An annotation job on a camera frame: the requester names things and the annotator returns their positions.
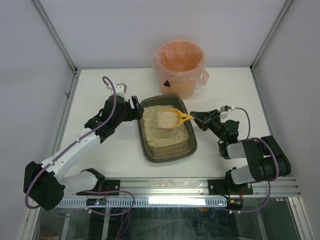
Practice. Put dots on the yellow plastic litter scoop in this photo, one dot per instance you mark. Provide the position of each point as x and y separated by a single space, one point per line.
175 119

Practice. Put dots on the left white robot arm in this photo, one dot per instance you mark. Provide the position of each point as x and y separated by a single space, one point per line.
47 184

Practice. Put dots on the dark grey litter box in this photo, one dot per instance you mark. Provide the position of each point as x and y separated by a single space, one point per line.
172 152

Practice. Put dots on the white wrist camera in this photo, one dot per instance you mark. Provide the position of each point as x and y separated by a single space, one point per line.
119 89
225 109

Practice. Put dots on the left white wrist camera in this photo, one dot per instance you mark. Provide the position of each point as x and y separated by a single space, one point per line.
119 89

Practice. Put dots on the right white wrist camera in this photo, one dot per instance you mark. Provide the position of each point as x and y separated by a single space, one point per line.
225 109

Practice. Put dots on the orange trash bin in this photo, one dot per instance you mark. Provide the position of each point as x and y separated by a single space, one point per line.
183 89

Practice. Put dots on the white slotted cable duct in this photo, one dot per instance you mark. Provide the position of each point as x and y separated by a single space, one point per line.
144 202

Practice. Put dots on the translucent pink bin liner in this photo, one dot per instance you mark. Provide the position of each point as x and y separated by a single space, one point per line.
179 61

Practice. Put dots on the aluminium mounting rail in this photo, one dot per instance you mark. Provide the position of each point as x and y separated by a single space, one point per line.
283 187

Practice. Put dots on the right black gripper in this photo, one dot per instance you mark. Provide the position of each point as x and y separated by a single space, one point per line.
208 120

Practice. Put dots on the cat litter granules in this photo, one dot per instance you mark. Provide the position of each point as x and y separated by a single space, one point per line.
160 137

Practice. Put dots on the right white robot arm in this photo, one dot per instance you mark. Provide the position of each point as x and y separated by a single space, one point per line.
265 160

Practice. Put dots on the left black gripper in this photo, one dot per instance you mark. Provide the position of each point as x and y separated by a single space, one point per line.
136 107

